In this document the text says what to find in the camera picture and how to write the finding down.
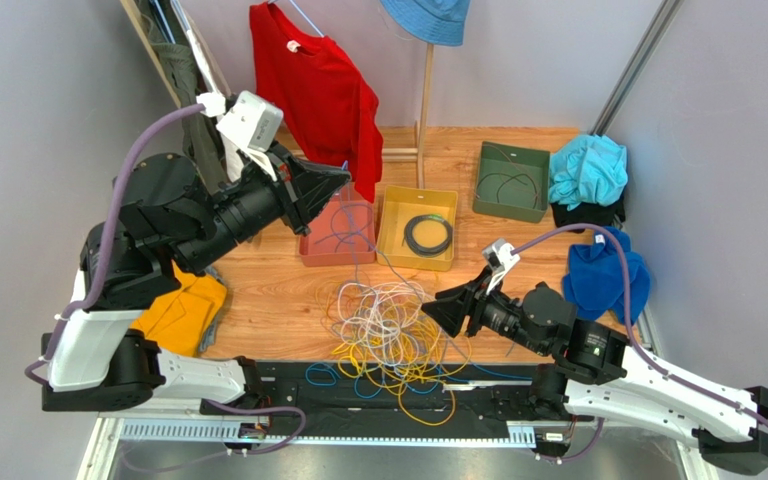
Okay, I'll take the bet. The white cable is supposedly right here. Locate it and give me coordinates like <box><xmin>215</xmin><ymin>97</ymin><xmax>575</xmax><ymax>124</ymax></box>
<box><xmin>327</xmin><ymin>281</ymin><xmax>452</xmax><ymax>374</ymax></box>

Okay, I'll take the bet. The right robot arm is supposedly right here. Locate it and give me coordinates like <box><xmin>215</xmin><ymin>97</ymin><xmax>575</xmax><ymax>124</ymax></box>
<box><xmin>421</xmin><ymin>268</ymin><xmax>768</xmax><ymax>476</ymax></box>

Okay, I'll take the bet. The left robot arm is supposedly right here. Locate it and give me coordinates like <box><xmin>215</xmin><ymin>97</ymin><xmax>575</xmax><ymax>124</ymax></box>
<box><xmin>41</xmin><ymin>143</ymin><xmax>351</xmax><ymax>415</ymax></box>

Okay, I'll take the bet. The red plastic bin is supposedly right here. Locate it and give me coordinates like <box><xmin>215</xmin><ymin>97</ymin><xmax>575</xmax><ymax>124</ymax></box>
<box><xmin>299</xmin><ymin>183</ymin><xmax>377</xmax><ymax>267</ymax></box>

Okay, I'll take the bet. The red shirt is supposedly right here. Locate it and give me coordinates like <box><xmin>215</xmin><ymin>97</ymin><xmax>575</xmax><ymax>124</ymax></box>
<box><xmin>249</xmin><ymin>2</ymin><xmax>383</xmax><ymax>203</ymax></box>

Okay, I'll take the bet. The wooden clothes rack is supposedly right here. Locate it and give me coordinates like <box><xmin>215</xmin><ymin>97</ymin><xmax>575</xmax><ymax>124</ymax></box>
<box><xmin>120</xmin><ymin>0</ymin><xmax>434</xmax><ymax>188</ymax></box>

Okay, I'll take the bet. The yellow plastic bin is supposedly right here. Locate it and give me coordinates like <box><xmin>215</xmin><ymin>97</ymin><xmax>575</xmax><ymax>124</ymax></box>
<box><xmin>376</xmin><ymin>185</ymin><xmax>458</xmax><ymax>272</ymax></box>

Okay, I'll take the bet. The blue cloth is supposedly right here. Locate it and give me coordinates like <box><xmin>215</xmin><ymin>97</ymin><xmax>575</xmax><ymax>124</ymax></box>
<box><xmin>562</xmin><ymin>227</ymin><xmax>651</xmax><ymax>324</ymax></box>

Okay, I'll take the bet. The olive green garment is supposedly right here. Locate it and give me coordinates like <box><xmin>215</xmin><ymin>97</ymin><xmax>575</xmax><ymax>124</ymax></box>
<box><xmin>136</xmin><ymin>1</ymin><xmax>229</xmax><ymax>193</ymax></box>

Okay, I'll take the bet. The green plastic bin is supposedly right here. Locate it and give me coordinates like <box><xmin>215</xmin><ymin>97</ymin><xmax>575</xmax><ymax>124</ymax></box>
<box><xmin>472</xmin><ymin>141</ymin><xmax>550</xmax><ymax>223</ymax></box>

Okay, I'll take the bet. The white garment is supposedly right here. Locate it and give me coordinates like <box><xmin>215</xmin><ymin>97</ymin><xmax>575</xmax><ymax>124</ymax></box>
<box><xmin>170</xmin><ymin>0</ymin><xmax>244</xmax><ymax>182</ymax></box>

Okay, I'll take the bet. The black cloth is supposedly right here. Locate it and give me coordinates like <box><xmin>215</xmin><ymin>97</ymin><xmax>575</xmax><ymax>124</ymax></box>
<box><xmin>550</xmin><ymin>197</ymin><xmax>626</xmax><ymax>228</ymax></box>

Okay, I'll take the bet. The grey denim cloth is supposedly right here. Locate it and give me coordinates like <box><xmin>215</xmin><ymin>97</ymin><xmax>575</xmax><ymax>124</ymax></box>
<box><xmin>197</xmin><ymin>266</ymin><xmax>228</xmax><ymax>354</ymax></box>

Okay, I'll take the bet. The cyan cloth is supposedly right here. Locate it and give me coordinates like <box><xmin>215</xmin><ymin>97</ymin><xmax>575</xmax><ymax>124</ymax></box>
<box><xmin>548</xmin><ymin>134</ymin><xmax>628</xmax><ymax>210</ymax></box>

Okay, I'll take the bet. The orange yellow cloth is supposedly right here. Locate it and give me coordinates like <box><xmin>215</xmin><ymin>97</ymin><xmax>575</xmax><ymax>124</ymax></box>
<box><xmin>130</xmin><ymin>266</ymin><xmax>223</xmax><ymax>357</ymax></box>

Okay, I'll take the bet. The blue bucket hat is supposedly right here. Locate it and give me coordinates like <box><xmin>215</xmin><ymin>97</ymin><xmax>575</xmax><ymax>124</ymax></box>
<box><xmin>380</xmin><ymin>0</ymin><xmax>471</xmax><ymax>47</ymax></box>

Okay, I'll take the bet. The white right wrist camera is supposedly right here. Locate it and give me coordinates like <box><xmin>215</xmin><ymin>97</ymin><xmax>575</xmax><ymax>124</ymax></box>
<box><xmin>482</xmin><ymin>238</ymin><xmax>521</xmax><ymax>295</ymax></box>

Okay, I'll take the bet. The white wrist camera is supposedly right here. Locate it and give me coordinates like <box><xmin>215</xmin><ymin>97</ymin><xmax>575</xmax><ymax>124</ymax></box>
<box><xmin>482</xmin><ymin>238</ymin><xmax>521</xmax><ymax>295</ymax></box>
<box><xmin>196</xmin><ymin>91</ymin><xmax>284</xmax><ymax>181</ymax></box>

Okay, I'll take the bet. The purple cable in red bin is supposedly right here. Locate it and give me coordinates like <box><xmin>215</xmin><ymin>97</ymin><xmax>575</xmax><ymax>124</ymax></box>
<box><xmin>312</xmin><ymin>202</ymin><xmax>377</xmax><ymax>254</ymax></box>

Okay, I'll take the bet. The yellow cable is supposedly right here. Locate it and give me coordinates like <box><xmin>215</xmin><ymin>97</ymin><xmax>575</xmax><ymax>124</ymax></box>
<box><xmin>315</xmin><ymin>279</ymin><xmax>475</xmax><ymax>427</ymax></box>

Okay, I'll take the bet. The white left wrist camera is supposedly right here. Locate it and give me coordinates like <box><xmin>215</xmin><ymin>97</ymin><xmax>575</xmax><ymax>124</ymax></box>
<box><xmin>196</xmin><ymin>91</ymin><xmax>284</xmax><ymax>181</ymax></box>

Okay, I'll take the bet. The black coiled cable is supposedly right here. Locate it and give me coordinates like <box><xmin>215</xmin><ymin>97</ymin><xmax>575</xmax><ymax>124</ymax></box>
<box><xmin>402</xmin><ymin>214</ymin><xmax>455</xmax><ymax>258</ymax></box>

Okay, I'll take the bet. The dark cable in green bin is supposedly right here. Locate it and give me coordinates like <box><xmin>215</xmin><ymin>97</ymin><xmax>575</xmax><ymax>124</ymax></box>
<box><xmin>476</xmin><ymin>171</ymin><xmax>537</xmax><ymax>209</ymax></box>

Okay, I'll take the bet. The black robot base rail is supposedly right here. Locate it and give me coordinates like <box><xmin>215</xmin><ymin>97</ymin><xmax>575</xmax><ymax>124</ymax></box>
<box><xmin>107</xmin><ymin>359</ymin><xmax>701</xmax><ymax>447</ymax></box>

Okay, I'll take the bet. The aluminium frame post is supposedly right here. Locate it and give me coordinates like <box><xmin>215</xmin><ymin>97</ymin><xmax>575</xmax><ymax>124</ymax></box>
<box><xmin>589</xmin><ymin>0</ymin><xmax>684</xmax><ymax>135</ymax></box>

